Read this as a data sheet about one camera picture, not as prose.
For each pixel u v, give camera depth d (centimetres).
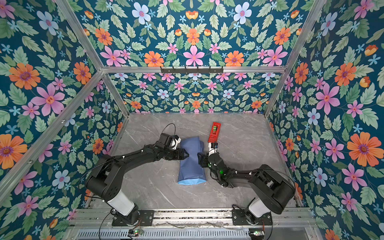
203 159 78
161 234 77
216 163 66
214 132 101
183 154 84
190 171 84
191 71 93
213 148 77
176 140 88
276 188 46
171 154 79
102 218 75
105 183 46
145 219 74
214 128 102
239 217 73
